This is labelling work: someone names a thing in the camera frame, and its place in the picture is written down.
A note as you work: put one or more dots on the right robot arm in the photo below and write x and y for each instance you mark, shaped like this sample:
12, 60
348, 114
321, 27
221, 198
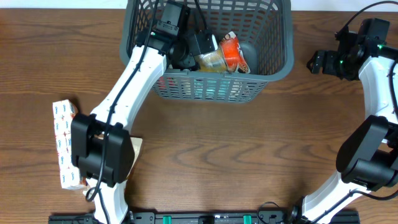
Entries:
367, 160

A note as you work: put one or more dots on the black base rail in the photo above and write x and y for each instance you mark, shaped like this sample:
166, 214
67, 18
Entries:
275, 216

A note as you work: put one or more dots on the grey plastic slotted basket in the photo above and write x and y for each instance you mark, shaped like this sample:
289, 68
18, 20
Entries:
265, 33

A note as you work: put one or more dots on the cream pouch with label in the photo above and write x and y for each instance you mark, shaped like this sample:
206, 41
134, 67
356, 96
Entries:
135, 152

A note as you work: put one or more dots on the orange brown cracker package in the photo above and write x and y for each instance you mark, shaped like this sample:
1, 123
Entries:
228, 57

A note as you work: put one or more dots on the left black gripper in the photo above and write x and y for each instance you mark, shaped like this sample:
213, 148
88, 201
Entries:
188, 63

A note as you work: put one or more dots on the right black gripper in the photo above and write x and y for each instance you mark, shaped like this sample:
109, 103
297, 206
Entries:
327, 66

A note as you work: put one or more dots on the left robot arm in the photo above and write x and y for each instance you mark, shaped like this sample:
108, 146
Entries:
102, 148

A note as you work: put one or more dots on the white tissue pack bundle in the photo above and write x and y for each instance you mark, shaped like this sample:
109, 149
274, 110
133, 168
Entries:
63, 113

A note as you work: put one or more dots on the teal small snack packet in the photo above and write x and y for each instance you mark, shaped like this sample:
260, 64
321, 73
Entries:
210, 89

